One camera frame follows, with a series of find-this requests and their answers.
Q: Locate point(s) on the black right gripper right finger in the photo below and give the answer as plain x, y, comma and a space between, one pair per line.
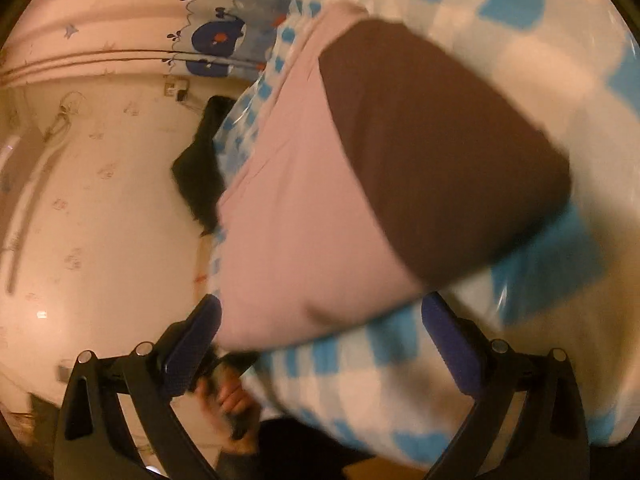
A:
550, 440

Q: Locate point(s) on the blue white checkered bed cover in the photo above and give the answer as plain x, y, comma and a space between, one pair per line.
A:
573, 65

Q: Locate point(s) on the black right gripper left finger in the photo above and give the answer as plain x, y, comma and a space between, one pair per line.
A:
93, 440

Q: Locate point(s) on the whale pattern curtain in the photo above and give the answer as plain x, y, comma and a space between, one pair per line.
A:
226, 38

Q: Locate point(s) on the pink and brown jacket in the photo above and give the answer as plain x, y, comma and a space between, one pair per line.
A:
383, 169

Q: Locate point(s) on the person's left hand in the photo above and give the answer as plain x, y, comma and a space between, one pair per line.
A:
222, 397

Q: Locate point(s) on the white wall power strip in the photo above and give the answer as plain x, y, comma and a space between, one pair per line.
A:
176, 88

